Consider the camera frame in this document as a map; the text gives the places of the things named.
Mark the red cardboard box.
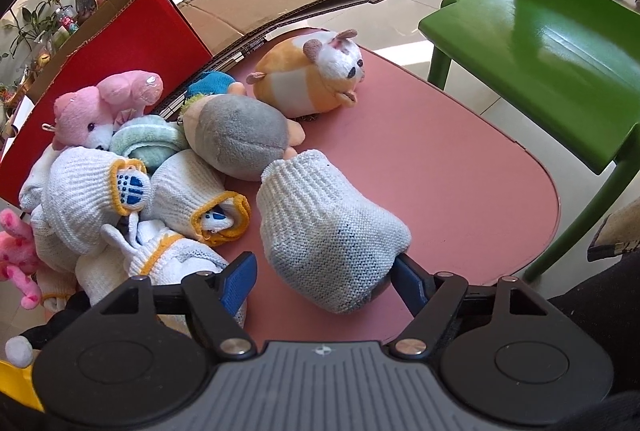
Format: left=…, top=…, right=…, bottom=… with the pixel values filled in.
left=1, top=0, right=212, bottom=206

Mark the black grey monkey plush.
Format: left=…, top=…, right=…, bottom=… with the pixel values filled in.
left=4, top=291, right=91, bottom=368

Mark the grey beige round plush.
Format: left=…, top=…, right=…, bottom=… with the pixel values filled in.
left=181, top=94, right=306, bottom=182

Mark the white glove bundle lower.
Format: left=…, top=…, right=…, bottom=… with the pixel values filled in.
left=75, top=213, right=228, bottom=305

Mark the pink spotted giraffe plush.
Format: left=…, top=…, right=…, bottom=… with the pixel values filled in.
left=0, top=209, right=42, bottom=310

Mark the white glove bundle blue grid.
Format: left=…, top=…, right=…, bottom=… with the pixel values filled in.
left=18, top=146, right=151, bottom=272

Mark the pink bear plush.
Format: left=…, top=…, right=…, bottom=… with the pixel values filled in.
left=42, top=70, right=164, bottom=150

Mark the orange white hamster plush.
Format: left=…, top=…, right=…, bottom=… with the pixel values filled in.
left=246, top=29, right=364, bottom=119

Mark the blue hat small doll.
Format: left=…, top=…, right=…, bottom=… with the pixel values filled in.
left=184, top=71, right=246, bottom=100

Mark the yellow plastic chair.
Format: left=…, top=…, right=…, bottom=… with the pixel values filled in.
left=0, top=361, right=43, bottom=411

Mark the green plastic chair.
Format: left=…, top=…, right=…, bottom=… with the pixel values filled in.
left=419, top=0, right=639, bottom=281

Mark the white glove bundle yellow cuff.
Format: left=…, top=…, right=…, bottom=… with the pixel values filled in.
left=141, top=149, right=250, bottom=248

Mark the white knitted glove bundle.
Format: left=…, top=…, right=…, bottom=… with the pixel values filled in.
left=256, top=149, right=411, bottom=314

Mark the green striped rolled cloth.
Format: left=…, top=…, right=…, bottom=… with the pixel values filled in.
left=110, top=114, right=189, bottom=174

